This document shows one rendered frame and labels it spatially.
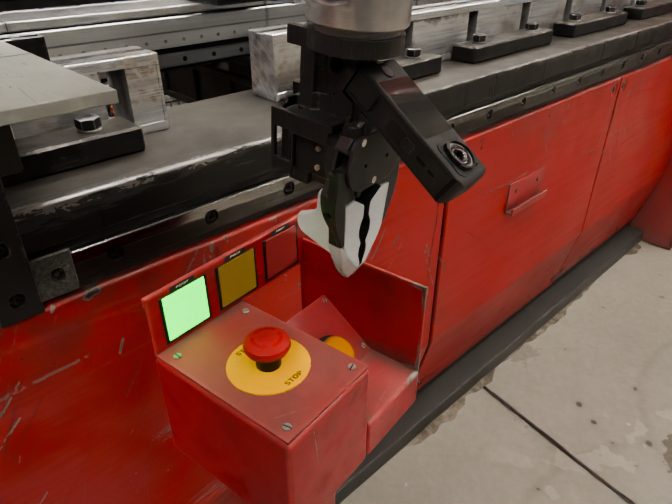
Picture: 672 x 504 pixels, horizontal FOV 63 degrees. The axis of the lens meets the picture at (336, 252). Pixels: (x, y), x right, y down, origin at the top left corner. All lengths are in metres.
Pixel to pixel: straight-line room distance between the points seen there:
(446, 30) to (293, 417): 0.86
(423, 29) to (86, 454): 0.86
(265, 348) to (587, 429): 1.24
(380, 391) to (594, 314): 1.50
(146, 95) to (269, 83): 0.20
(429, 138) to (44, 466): 0.57
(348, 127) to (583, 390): 1.38
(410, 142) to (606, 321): 1.64
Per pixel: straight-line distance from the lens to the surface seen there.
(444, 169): 0.38
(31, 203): 0.60
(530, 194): 1.35
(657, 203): 2.46
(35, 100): 0.44
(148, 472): 0.85
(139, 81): 0.73
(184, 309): 0.50
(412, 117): 0.40
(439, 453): 1.44
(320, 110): 0.44
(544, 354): 1.77
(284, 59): 0.85
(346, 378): 0.47
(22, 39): 0.70
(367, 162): 0.43
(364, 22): 0.39
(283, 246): 0.57
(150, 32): 1.02
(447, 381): 1.54
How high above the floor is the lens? 1.10
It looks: 31 degrees down
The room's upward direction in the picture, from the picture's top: straight up
